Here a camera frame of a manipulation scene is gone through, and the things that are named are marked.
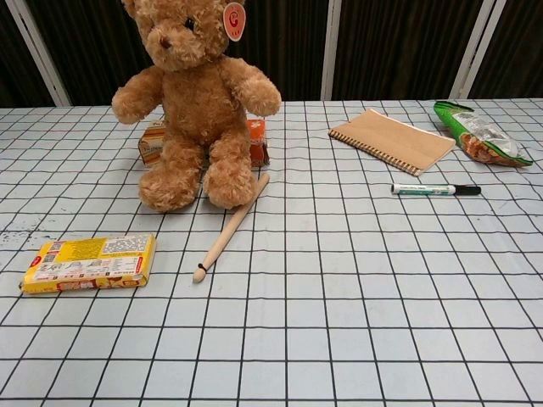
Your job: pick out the brown spiral notebook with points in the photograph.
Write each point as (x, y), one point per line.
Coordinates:
(394, 137)

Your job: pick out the wooden stick with black band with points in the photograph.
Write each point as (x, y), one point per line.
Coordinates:
(231, 229)

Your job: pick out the white black-checked tablecloth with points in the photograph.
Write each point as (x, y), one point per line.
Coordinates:
(339, 297)

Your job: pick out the brown plush teddy bear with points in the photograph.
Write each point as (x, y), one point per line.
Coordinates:
(191, 106)

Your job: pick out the yellow food packet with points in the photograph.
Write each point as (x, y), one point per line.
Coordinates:
(85, 263)

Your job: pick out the white marker with black cap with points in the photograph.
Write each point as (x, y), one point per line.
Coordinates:
(424, 189)

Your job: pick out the white metal frame post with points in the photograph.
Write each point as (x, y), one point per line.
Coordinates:
(38, 51)
(331, 51)
(477, 51)

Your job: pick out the green snack bag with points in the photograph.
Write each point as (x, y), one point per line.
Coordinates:
(479, 131)

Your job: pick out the orange cardboard carton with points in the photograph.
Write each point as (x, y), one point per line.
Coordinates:
(259, 144)

